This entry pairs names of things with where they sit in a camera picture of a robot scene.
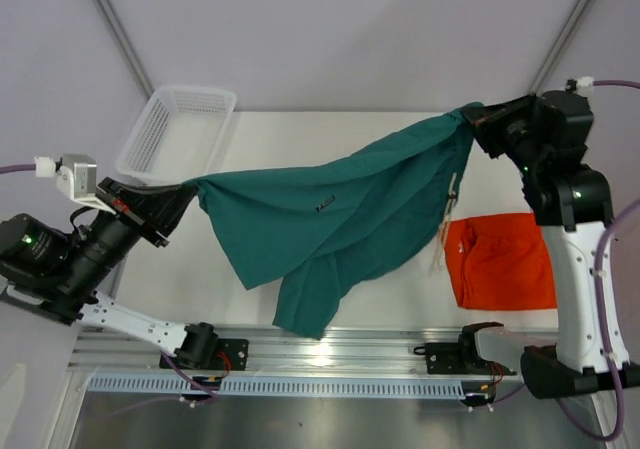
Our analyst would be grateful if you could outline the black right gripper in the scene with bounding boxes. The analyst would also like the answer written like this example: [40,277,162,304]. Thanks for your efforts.
[462,91,544,177]

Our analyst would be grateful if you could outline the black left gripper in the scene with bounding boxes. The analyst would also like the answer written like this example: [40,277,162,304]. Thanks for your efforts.
[47,177,199,304]

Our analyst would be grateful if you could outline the orange shorts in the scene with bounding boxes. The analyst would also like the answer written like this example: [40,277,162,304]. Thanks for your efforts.
[444,213,557,311]

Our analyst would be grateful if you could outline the green shorts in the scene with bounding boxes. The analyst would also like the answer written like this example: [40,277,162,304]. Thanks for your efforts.
[190,109,474,339]

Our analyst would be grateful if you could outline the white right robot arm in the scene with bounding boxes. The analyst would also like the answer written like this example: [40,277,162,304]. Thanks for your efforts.
[456,90,639,399]

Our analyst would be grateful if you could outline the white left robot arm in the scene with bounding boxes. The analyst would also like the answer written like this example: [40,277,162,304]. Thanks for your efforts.
[1,178,219,369]

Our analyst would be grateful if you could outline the white plastic basket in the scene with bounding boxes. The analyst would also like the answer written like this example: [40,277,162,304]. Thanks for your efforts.
[115,85,237,185]

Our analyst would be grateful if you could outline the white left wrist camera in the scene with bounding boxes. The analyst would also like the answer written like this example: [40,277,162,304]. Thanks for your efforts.
[34,154,102,209]

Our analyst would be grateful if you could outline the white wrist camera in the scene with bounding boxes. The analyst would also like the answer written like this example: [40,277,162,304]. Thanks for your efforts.
[565,76,595,97]
[34,154,102,209]

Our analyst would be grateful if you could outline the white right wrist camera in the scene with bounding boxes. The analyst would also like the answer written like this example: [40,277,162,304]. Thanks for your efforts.
[565,76,595,97]

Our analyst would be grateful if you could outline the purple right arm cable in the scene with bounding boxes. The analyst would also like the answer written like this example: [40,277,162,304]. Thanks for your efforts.
[464,78,640,442]

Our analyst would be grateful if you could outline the aluminium corner post right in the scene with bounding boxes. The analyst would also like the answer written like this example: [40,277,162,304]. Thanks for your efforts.
[526,0,596,93]

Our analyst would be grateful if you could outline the aluminium corner post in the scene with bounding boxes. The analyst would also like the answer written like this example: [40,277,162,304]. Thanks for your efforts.
[526,0,596,93]
[92,0,154,99]

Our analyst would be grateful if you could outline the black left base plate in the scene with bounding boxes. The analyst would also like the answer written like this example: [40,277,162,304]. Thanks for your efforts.
[169,338,250,372]

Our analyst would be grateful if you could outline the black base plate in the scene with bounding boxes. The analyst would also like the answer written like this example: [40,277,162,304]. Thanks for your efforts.
[169,338,250,372]
[412,322,516,376]

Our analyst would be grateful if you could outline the white slotted cable duct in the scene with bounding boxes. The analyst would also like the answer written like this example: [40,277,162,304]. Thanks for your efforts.
[87,373,465,400]

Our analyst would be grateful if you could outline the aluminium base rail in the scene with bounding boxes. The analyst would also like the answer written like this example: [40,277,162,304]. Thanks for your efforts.
[67,326,461,378]

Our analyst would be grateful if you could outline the aluminium corner post left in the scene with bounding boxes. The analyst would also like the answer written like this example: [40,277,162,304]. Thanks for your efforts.
[92,0,154,99]

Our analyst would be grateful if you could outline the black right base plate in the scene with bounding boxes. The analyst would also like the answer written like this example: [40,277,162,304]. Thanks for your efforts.
[412,322,516,376]

